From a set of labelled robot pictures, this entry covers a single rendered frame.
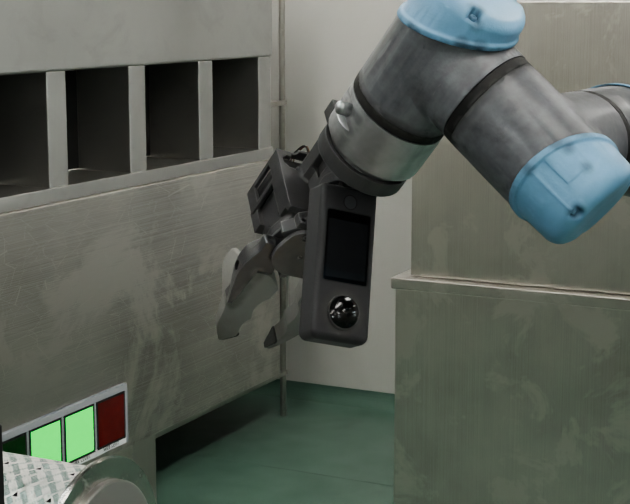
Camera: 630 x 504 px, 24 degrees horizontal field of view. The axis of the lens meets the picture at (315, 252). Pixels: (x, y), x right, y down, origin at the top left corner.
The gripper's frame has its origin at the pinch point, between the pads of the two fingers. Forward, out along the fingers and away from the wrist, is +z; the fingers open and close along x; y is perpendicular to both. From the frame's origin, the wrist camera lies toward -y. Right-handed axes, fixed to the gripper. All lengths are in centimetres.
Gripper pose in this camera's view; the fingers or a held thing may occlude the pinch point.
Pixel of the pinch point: (252, 338)
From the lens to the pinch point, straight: 116.6
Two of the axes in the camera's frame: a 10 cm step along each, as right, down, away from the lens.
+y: -1.8, -7.4, 6.5
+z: -4.7, 6.4, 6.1
